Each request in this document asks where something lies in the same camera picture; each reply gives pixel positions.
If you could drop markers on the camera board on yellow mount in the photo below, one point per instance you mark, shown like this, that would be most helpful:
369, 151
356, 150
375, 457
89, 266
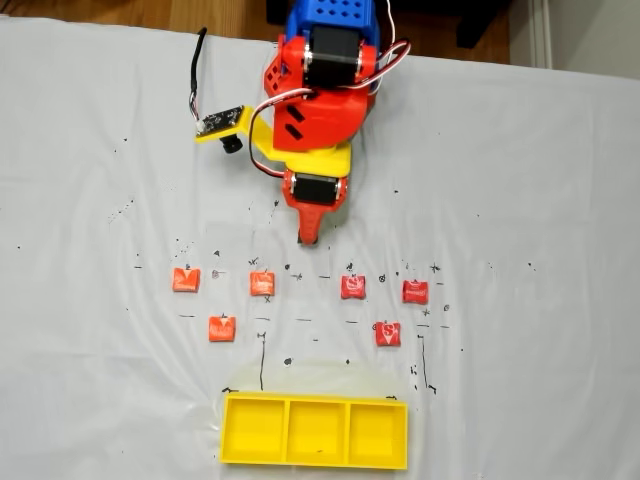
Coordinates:
220, 122

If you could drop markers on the white tablecloth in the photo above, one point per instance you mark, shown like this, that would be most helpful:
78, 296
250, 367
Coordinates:
100, 200

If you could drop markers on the orange candy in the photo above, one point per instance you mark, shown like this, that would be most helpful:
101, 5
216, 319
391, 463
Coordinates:
186, 280
262, 283
221, 328

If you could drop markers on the yellow three-compartment box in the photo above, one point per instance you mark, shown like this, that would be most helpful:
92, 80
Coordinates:
255, 430

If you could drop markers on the red candy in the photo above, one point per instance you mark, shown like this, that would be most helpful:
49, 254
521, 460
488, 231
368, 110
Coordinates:
353, 287
388, 334
415, 291

